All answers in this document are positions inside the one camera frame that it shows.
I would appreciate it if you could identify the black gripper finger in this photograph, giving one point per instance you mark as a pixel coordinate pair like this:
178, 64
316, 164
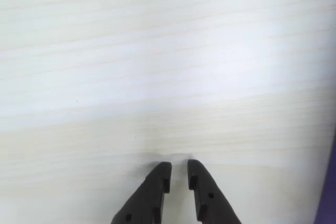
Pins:
147, 197
210, 200

